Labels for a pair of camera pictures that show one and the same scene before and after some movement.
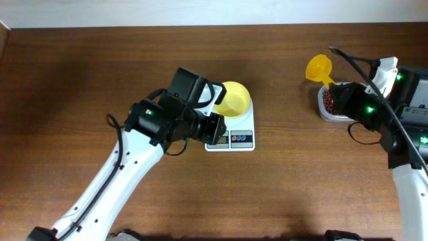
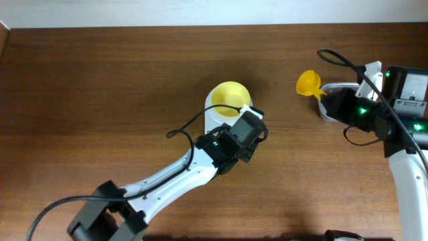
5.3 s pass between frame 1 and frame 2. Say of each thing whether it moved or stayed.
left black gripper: moved
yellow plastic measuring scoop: moved
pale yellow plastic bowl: stayed
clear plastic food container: stayed
